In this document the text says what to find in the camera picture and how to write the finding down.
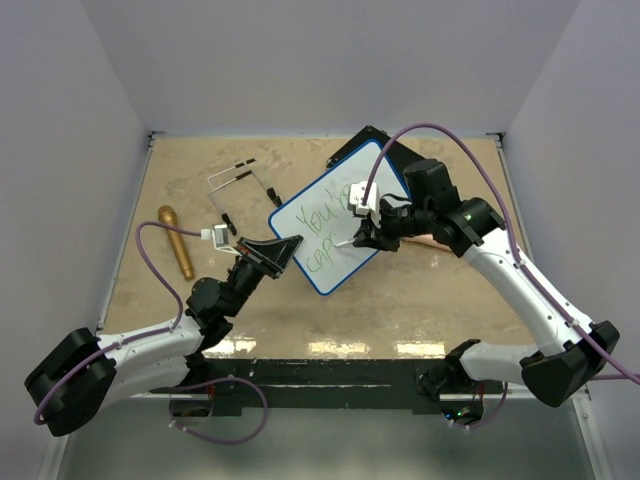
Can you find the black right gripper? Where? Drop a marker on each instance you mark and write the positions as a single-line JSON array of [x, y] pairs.
[[366, 234]]

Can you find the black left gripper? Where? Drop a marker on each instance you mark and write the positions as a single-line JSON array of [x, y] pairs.
[[277, 253]]

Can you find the white whiteboard marker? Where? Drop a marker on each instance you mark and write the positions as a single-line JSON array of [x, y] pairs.
[[344, 243]]

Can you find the blue framed whiteboard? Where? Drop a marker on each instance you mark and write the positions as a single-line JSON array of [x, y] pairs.
[[319, 213]]

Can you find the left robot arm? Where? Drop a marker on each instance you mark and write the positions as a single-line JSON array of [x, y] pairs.
[[85, 372]]

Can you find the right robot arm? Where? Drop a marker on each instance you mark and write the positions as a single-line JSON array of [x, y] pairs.
[[568, 347]]

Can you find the pink microphone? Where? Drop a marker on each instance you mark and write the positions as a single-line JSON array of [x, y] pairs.
[[426, 240]]

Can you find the black hard case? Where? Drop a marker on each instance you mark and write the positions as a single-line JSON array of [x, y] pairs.
[[399, 155]]

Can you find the gold microphone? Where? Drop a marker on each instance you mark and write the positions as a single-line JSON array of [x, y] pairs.
[[167, 216]]

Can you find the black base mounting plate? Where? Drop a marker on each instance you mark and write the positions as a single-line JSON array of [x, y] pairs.
[[418, 386]]

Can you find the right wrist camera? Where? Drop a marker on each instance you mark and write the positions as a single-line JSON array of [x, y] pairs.
[[364, 201]]

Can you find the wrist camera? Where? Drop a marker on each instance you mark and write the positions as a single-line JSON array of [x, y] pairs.
[[220, 237], [364, 201]]

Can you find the wire whiteboard stand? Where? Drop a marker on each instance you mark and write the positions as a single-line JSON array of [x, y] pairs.
[[241, 178]]

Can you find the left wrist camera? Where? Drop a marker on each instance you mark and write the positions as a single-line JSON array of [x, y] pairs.
[[220, 237]]

